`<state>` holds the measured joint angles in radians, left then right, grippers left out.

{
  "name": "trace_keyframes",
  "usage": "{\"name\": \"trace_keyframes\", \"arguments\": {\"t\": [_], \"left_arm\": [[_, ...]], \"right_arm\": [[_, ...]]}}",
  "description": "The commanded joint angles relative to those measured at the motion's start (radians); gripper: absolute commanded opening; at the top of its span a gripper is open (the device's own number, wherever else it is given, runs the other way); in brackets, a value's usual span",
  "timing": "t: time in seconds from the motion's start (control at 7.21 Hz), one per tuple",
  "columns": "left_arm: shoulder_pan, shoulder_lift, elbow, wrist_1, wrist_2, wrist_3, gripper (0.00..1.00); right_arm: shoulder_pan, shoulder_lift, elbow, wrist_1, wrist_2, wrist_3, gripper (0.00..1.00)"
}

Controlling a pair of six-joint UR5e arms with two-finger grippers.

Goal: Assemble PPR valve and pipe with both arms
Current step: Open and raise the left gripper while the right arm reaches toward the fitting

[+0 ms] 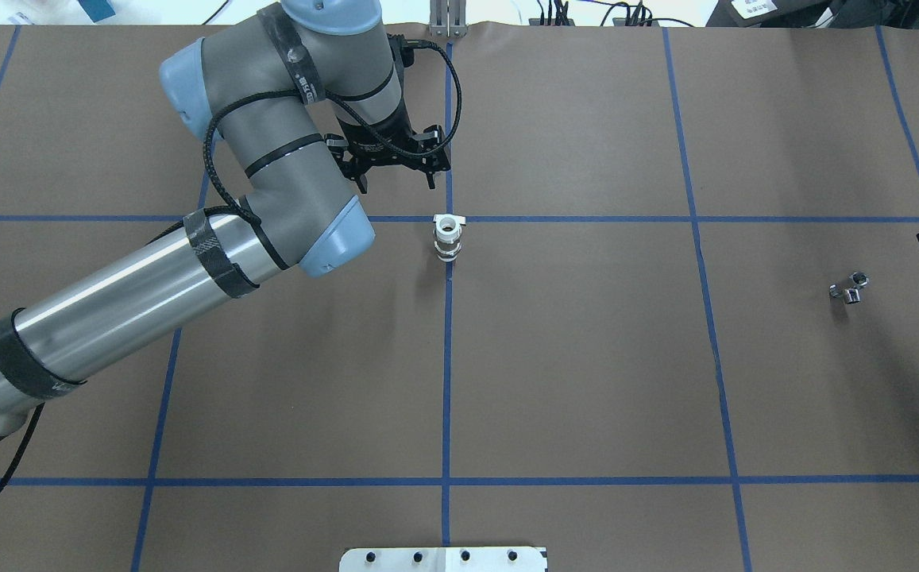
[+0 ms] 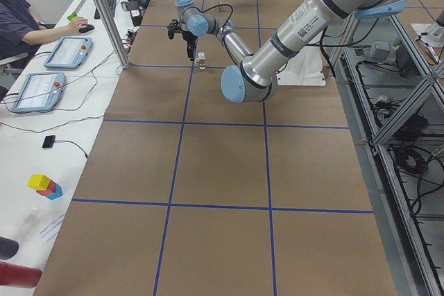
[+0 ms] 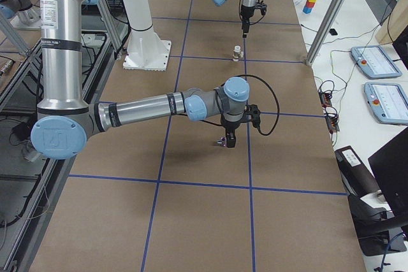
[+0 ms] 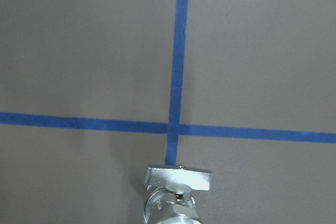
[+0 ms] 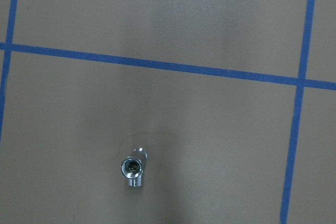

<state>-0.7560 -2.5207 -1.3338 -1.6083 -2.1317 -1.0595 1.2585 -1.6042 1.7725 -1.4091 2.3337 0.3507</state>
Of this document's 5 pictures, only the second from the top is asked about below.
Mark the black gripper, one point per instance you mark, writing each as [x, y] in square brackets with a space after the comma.
[188, 37]

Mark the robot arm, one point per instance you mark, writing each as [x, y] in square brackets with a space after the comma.
[253, 75]

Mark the black keyboard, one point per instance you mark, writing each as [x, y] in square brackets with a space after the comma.
[107, 1]

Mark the black computer mouse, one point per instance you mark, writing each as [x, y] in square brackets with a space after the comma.
[86, 28]

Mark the green tool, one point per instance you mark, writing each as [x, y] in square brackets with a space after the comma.
[72, 16]

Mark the upper teach pendant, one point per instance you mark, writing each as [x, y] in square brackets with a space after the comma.
[69, 53]

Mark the teach pendant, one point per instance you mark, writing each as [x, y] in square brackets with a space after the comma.
[41, 92]
[69, 53]

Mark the lower teach pendant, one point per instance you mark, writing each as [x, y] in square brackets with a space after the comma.
[41, 92]

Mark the seated person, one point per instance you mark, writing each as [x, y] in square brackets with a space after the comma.
[22, 32]

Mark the small black box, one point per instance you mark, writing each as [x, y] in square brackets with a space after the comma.
[49, 141]

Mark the blue wooden block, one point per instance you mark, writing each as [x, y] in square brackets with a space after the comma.
[57, 194]

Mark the red wooden block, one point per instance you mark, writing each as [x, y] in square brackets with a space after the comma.
[50, 190]

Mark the yellow wooden block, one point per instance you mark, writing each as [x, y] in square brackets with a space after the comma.
[38, 182]

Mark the black cylinder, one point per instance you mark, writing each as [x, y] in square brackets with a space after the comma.
[8, 248]

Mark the red cylinder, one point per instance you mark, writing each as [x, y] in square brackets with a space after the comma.
[19, 276]

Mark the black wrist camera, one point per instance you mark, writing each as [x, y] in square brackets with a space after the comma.
[173, 28]

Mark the aluminium frame post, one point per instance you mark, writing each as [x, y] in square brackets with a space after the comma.
[112, 31]

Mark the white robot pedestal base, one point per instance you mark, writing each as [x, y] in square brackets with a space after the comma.
[306, 69]

